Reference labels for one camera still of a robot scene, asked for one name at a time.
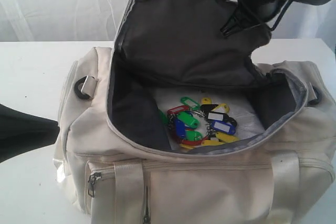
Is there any cream fabric duffel bag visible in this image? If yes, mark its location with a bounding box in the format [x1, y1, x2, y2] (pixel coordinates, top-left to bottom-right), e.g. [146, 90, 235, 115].
[53, 0, 335, 223]

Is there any black right camera cable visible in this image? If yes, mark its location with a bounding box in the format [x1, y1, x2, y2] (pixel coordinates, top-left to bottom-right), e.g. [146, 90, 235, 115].
[215, 0, 308, 32]

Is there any colourful key tag bunch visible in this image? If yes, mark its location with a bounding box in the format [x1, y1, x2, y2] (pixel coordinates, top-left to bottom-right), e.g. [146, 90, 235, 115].
[156, 96, 239, 152]

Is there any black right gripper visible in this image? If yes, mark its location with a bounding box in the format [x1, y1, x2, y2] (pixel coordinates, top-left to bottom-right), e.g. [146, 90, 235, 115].
[220, 7, 249, 38]

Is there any white backdrop curtain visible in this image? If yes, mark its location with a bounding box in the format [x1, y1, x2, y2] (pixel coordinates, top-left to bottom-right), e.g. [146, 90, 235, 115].
[0, 0, 336, 43]

